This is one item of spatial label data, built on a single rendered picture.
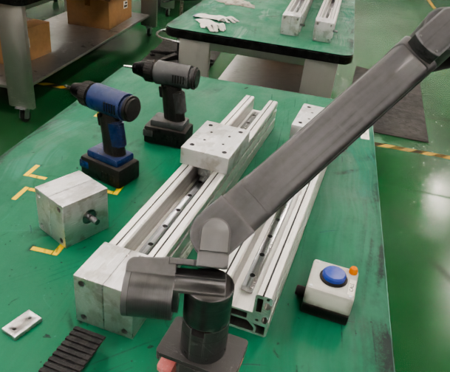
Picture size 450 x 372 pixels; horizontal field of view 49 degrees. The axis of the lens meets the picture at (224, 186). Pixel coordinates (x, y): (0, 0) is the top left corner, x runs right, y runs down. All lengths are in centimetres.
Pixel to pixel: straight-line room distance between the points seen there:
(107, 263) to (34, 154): 57
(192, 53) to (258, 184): 207
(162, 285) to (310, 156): 23
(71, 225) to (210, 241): 46
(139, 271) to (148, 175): 64
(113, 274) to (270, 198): 31
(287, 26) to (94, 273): 202
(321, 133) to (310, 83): 194
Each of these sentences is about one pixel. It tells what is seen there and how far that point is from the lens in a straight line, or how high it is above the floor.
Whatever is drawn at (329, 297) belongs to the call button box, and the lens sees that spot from 85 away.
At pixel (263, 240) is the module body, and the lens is 93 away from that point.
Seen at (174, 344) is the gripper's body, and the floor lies 90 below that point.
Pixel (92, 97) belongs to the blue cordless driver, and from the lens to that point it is 111.
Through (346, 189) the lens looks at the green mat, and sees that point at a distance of 126.
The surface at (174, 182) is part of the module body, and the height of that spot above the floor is 86.
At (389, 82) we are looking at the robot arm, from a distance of 66.
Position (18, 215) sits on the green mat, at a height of 78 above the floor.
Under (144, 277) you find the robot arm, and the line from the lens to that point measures 57.
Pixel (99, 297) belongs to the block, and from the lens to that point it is 78.
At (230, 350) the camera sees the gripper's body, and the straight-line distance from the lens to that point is 65.
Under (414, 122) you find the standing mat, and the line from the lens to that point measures 399.
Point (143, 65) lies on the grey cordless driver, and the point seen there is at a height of 98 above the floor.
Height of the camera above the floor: 139
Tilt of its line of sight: 31 degrees down
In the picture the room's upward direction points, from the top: 7 degrees clockwise
